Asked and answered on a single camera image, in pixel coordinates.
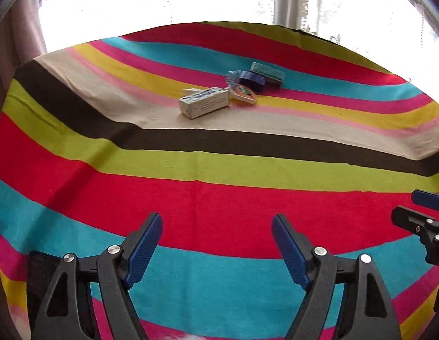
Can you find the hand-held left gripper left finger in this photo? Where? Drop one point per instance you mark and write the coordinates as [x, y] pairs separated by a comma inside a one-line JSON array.
[[143, 251]]

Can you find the striped colourful blanket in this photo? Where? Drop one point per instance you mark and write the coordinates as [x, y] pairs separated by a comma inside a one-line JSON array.
[[219, 191]]

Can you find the teal green box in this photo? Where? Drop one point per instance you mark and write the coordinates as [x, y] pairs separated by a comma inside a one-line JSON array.
[[270, 72]]

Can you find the brown curtain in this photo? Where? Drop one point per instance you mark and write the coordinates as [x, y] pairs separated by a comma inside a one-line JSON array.
[[14, 35]]

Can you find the white box with barcode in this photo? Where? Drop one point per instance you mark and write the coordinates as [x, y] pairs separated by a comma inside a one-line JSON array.
[[205, 102]]

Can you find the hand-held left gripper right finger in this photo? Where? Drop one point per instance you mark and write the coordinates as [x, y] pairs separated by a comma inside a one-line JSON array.
[[290, 251]]

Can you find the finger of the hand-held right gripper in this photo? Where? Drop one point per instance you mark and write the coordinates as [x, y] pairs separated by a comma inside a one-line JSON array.
[[409, 219], [423, 198]]

